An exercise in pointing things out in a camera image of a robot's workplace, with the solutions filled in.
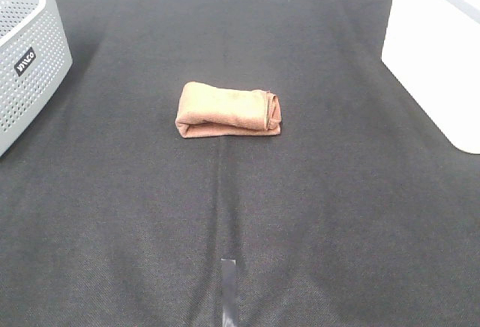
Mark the brown towel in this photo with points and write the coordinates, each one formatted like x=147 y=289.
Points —
x=208 y=111

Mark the grey tape strip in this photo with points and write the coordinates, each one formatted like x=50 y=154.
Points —
x=230 y=313

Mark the black table mat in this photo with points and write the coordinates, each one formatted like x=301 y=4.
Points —
x=359 y=213

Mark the white plastic storage box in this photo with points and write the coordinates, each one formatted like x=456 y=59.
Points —
x=432 y=48

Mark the grey perforated plastic basket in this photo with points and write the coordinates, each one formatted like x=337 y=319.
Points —
x=35 y=58

